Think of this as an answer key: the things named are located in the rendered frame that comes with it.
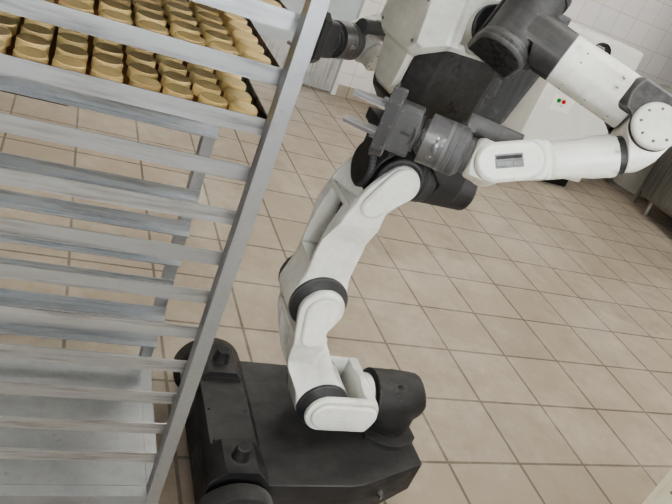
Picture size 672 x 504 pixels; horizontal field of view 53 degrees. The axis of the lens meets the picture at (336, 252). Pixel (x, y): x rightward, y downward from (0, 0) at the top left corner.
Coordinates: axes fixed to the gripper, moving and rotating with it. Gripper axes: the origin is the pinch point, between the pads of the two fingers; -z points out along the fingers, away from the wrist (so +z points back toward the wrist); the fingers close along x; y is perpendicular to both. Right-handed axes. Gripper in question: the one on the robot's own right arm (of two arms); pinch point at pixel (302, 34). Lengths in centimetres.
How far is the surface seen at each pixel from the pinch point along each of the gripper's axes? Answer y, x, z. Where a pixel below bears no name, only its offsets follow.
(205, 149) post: -5.4, -31.6, -13.4
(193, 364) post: 33, -58, -37
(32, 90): -24, -27, -47
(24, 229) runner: 13, -35, -65
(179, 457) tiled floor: 18, -113, -13
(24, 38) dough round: 2, -7, -63
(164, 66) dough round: 8.3, -7.0, -41.0
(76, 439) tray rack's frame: 11, -98, -43
